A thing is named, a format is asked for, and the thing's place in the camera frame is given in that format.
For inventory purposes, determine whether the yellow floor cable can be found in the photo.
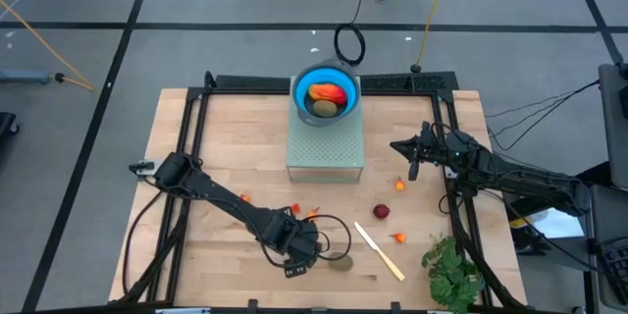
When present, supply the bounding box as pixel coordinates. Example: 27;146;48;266
0;0;96;92

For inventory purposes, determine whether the yellow hanging cable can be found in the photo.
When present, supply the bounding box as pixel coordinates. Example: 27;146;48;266
411;0;456;74

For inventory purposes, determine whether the black floor object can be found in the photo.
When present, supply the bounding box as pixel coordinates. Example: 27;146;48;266
0;111;22;139

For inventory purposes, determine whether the grey side desk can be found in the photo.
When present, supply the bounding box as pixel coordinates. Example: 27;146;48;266
597;62;628;190
587;183;628;313

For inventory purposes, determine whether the knife with wooden handle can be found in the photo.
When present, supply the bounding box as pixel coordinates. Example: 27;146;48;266
353;221;407;283

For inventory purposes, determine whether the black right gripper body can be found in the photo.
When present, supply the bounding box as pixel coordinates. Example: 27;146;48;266
418;126;451;167

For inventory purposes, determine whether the white sheet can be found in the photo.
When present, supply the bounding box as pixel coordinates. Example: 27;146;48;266
531;207;586;240

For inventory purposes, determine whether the green leafy plant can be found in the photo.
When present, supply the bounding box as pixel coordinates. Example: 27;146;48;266
420;235;487;314

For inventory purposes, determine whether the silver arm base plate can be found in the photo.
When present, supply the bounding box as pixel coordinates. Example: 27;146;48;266
138;158;167;177

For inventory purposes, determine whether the blue bowl with grey rim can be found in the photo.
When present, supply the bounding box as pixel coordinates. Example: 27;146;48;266
290;57;362;129

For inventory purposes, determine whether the black keyboard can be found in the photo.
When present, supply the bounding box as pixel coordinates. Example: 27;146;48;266
595;236;628;306

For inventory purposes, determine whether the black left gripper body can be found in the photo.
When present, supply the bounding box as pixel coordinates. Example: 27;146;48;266
283;219;324;268

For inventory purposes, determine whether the brown-green kiwi fruit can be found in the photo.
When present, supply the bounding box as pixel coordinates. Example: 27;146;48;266
312;99;340;119
327;252;354;273

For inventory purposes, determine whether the black metal table frame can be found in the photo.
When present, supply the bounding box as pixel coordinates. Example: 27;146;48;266
110;71;529;314

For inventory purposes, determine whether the grey floor stand base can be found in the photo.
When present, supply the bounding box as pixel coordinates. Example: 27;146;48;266
0;69;52;85

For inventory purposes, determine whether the green perforated metal shelf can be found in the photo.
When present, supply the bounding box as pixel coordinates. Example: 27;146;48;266
285;76;367;184

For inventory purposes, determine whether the black coiled cable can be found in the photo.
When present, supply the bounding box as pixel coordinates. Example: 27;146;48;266
334;23;367;68

